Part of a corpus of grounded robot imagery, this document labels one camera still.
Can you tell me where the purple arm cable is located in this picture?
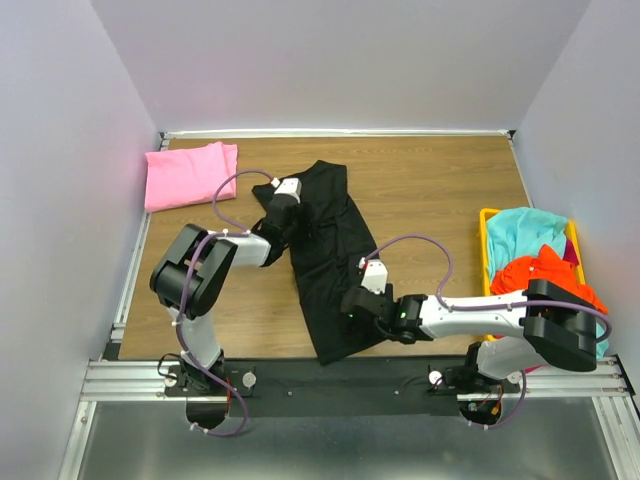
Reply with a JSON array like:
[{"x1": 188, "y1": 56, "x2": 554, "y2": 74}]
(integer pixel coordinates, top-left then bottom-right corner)
[
  {"x1": 172, "y1": 169, "x2": 279, "y2": 361},
  {"x1": 364, "y1": 234, "x2": 613, "y2": 346}
]

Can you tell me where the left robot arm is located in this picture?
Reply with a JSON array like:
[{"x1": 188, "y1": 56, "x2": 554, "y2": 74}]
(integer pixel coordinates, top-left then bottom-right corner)
[{"x1": 150, "y1": 193, "x2": 305, "y2": 395}]

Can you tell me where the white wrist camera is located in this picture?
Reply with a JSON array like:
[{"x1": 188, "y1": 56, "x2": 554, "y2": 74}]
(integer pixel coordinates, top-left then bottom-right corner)
[
  {"x1": 270, "y1": 177, "x2": 302, "y2": 203},
  {"x1": 358, "y1": 257, "x2": 388, "y2": 295}
]

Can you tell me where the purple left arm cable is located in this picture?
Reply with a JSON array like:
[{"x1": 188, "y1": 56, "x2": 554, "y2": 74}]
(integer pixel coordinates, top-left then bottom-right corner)
[{"x1": 172, "y1": 169, "x2": 279, "y2": 361}]

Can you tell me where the folded pink t-shirt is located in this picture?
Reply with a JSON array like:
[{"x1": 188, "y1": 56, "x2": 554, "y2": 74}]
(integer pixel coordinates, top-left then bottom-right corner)
[{"x1": 144, "y1": 141, "x2": 238, "y2": 213}]

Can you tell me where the orange t-shirt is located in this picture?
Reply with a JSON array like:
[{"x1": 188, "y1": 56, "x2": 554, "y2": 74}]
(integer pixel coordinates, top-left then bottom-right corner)
[{"x1": 490, "y1": 244, "x2": 609, "y2": 315}]

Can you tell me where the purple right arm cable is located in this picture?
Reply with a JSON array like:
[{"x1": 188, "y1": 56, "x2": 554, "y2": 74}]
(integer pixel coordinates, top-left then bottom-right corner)
[{"x1": 364, "y1": 234, "x2": 613, "y2": 346}]

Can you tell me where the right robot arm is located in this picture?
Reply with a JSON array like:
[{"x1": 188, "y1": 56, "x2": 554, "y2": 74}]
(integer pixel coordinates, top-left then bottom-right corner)
[{"x1": 341, "y1": 280, "x2": 606, "y2": 393}]

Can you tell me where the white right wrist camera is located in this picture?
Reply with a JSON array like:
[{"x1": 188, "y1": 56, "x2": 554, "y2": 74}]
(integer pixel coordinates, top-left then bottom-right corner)
[{"x1": 358, "y1": 257, "x2": 388, "y2": 295}]

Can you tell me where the yellow plastic bin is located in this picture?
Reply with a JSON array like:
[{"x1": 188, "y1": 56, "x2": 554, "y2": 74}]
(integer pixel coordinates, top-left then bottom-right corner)
[{"x1": 478, "y1": 207, "x2": 586, "y2": 343}]

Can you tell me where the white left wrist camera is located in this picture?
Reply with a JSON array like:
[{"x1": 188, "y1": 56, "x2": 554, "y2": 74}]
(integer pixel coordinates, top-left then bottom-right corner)
[{"x1": 270, "y1": 177, "x2": 302, "y2": 203}]

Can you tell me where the magenta t-shirt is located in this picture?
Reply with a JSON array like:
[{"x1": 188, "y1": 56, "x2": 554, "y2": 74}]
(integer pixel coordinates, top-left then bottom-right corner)
[{"x1": 524, "y1": 238, "x2": 581, "y2": 373}]

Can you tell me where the black mounting base plate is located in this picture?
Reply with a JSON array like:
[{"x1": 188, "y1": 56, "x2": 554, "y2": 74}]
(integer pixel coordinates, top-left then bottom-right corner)
[{"x1": 157, "y1": 355, "x2": 521, "y2": 430}]

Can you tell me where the black t-shirt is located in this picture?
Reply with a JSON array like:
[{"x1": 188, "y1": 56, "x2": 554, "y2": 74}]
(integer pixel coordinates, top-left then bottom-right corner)
[{"x1": 250, "y1": 159, "x2": 396, "y2": 366}]

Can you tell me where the teal t-shirt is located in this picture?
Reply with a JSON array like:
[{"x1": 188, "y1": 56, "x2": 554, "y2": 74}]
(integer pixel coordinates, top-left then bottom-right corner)
[{"x1": 485, "y1": 205, "x2": 612, "y2": 357}]

